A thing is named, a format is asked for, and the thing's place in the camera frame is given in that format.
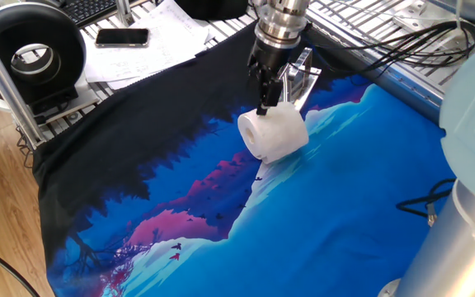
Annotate metal mounting plate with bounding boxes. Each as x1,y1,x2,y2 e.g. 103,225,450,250
392,0,429,32

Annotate black cable with plug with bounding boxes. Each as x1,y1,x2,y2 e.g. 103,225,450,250
395,177,457,228

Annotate black floor cable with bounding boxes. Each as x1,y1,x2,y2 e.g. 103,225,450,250
0,233,41,297

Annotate black rounded object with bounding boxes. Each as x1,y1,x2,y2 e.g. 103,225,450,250
173,0,250,21

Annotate mountain print tablecloth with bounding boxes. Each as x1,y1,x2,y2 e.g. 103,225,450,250
33,20,458,297

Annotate white paper roll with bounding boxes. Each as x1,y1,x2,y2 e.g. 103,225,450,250
237,101,310,165

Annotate black cable bundle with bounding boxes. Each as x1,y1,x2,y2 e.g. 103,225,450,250
303,19,475,80

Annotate white paper sheets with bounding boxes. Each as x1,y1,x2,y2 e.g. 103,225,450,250
81,0,216,91

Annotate short metal post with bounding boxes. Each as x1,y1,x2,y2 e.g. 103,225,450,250
115,0,136,28

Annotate black smartphone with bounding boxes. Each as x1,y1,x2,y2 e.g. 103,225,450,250
94,27,151,49

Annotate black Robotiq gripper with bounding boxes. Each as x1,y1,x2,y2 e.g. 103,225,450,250
247,40,293,116

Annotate black keyboard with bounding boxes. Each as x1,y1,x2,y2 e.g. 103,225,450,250
61,0,119,28

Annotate aluminium frame post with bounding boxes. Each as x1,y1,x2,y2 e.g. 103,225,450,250
0,16,47,150

